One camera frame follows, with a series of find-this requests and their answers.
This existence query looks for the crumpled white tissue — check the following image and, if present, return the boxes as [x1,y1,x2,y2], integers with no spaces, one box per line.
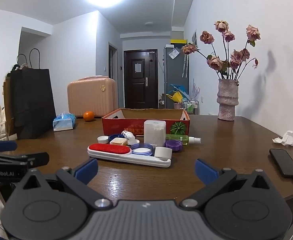
[272,130,293,146]

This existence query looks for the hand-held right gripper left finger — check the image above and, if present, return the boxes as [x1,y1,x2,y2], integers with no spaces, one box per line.
[8,158,113,209]

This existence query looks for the metal trolley with bottles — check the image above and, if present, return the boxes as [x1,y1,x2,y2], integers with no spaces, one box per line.
[181,99,199,115]

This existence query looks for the red cardboard box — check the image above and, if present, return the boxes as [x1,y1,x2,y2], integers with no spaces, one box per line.
[102,108,190,136]

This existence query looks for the side room door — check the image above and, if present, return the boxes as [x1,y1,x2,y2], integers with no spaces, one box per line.
[109,42,119,80]

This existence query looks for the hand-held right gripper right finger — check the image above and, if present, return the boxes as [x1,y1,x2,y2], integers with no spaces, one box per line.
[178,158,287,209]

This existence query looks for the purple round lid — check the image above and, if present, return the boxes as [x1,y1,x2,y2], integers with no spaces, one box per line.
[164,140,183,152]

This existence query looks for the pink ceramic vase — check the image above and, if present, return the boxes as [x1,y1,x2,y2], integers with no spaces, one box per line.
[217,79,239,121]

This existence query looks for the pale purple decoration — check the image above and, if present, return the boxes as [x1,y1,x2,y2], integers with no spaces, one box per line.
[193,79,201,100]

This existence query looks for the white green-capped bottle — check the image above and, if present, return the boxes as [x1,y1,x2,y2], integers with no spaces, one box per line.
[144,120,166,147]

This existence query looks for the green spray bottle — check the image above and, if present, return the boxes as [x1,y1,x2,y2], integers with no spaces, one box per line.
[165,134,202,145]

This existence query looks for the black smartphone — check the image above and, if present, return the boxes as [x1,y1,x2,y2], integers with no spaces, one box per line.
[269,149,293,178]

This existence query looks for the small beige box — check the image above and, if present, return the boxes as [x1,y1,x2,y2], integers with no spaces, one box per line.
[110,137,128,146]

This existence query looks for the brown paper bag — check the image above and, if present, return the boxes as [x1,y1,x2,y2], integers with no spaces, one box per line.
[3,64,17,136]

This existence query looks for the small white round jar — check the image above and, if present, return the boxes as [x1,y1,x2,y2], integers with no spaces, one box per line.
[154,147,172,158]

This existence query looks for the dark brown entrance door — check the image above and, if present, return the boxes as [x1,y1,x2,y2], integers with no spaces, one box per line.
[124,49,158,109]

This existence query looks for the black paper bag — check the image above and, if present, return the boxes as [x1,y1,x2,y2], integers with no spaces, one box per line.
[10,48,56,140]

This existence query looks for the blue tissue pack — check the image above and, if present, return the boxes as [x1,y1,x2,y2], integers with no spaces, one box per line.
[53,112,76,132]

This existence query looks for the pink suitcase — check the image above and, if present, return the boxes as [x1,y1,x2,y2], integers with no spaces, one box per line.
[67,75,119,117]

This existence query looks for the grey refrigerator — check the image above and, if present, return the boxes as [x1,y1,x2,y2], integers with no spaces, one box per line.
[163,45,189,109]

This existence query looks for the dried pink roses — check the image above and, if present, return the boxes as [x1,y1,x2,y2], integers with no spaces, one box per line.
[182,20,261,81]

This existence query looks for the translucent blue round lid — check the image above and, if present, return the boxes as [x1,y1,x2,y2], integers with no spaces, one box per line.
[131,143,152,150]

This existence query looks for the white cream jar blue rim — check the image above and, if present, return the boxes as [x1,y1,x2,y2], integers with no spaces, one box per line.
[132,147,153,157]

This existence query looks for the blue folded rack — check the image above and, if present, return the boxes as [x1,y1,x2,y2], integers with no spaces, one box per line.
[170,84,188,98]

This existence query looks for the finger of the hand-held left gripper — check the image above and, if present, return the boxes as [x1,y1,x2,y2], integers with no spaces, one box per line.
[0,151,50,168]
[0,140,17,153]

